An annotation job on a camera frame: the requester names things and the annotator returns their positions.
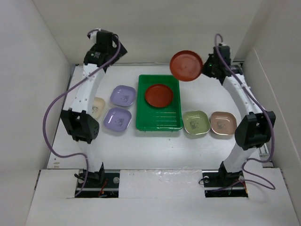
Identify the red round plate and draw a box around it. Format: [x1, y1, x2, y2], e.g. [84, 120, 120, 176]
[169, 50, 203, 82]
[144, 84, 174, 108]

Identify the purple square plate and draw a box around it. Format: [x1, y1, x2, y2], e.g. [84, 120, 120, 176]
[110, 85, 136, 107]
[103, 107, 132, 133]

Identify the cream square plate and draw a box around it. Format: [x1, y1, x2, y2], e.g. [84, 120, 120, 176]
[91, 97, 105, 120]

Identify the pink square plate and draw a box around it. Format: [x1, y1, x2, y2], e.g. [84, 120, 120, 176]
[210, 112, 237, 136]

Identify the green square plate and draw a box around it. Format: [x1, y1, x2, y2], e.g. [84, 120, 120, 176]
[182, 111, 211, 135]

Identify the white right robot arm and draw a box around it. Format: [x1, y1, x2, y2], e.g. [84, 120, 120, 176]
[202, 44, 276, 189]

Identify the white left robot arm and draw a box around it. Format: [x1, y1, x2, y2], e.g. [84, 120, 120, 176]
[60, 28, 127, 144]

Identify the green plastic bin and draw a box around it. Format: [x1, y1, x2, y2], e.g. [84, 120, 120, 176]
[136, 74, 182, 131]

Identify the aluminium rail right side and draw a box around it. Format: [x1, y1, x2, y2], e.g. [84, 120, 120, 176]
[231, 61, 271, 153]

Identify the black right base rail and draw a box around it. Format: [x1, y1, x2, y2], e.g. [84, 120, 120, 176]
[199, 169, 248, 198]

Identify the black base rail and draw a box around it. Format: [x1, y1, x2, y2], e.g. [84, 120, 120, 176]
[75, 170, 120, 198]
[199, 169, 248, 198]

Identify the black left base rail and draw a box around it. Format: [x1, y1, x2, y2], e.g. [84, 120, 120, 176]
[75, 170, 120, 198]

